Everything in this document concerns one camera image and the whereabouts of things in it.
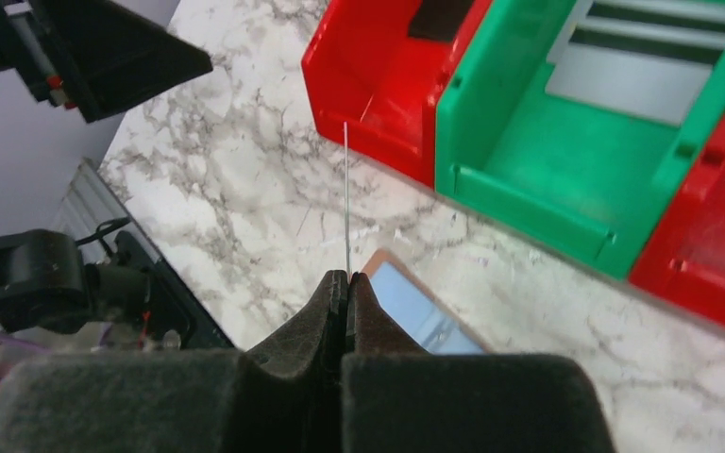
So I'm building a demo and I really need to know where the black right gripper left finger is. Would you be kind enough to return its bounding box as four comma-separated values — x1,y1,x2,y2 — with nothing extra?
0,271,348,452

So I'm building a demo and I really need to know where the green plastic bin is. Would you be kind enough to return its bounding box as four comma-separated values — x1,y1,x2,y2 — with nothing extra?
435,1,725,278

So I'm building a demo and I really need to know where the right red plastic bin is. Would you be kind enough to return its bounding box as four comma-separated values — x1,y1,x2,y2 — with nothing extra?
629,113,725,327

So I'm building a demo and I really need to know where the black card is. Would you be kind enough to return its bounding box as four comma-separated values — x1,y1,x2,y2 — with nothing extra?
408,0,474,43
343,121,353,280

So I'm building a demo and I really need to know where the silver card from holder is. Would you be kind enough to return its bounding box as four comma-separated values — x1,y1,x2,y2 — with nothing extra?
546,13,725,126

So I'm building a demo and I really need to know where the left red plastic bin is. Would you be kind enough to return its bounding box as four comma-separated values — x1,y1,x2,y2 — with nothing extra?
301,0,492,188

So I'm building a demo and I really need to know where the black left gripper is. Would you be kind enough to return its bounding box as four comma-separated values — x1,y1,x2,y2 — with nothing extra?
0,0,212,123

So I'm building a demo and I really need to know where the red plastic bin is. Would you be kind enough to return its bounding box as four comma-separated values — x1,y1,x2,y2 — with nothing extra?
301,0,492,188
629,113,725,327

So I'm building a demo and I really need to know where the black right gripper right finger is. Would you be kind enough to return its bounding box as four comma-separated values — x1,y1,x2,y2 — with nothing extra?
340,273,615,452

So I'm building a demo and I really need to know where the tan leather card holder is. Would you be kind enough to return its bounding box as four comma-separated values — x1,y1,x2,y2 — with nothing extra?
362,248,492,355

